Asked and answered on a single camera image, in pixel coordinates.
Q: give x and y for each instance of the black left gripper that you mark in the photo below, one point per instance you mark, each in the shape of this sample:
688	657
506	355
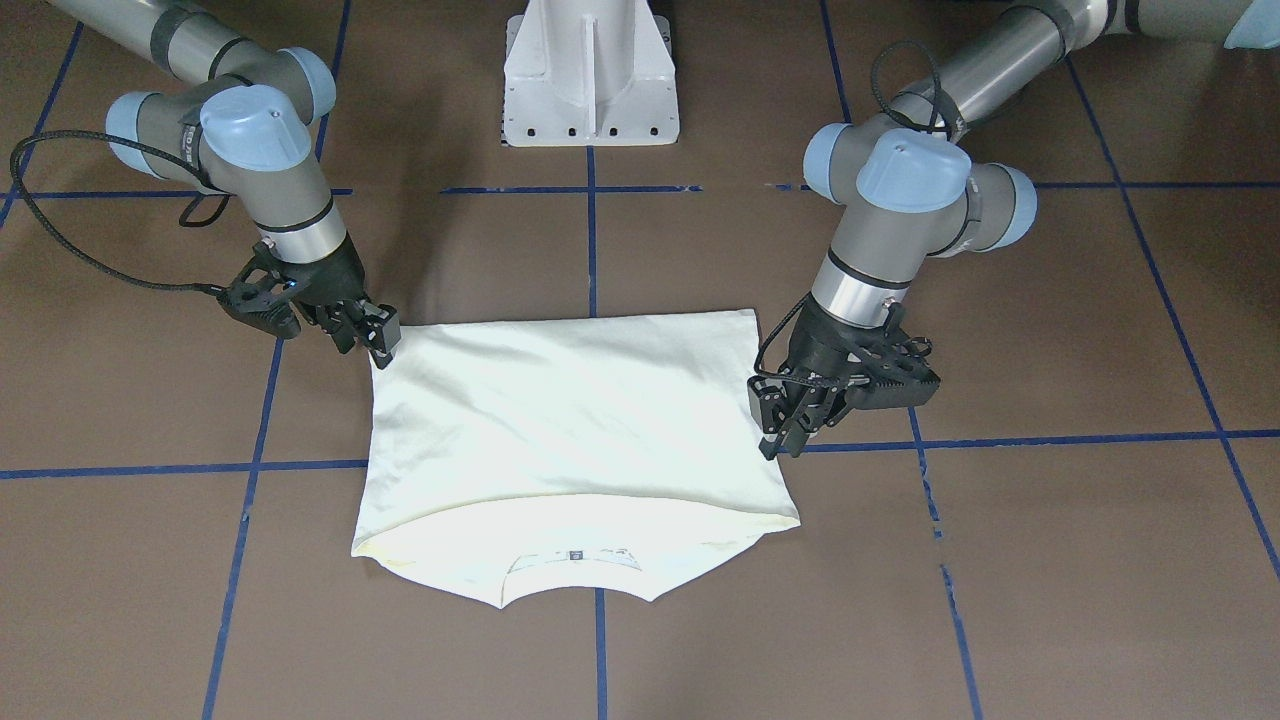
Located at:
812	345

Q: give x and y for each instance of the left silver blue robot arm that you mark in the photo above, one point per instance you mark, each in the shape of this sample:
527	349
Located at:
909	193

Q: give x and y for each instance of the white camera post base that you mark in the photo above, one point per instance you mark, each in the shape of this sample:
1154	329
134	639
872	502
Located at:
589	73

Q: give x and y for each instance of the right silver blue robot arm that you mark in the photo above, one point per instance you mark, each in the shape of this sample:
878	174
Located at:
242	129

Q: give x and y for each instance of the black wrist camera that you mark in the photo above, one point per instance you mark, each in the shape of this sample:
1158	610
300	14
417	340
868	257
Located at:
892	379
260	304

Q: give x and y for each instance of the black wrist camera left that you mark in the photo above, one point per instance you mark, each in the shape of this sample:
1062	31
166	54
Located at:
892	379

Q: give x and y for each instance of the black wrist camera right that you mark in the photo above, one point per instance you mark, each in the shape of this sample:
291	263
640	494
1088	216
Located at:
260	304

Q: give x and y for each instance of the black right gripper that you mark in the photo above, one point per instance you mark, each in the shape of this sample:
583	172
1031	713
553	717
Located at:
333	279

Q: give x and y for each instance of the cream long-sleeve cat shirt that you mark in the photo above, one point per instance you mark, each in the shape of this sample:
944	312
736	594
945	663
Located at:
513	458

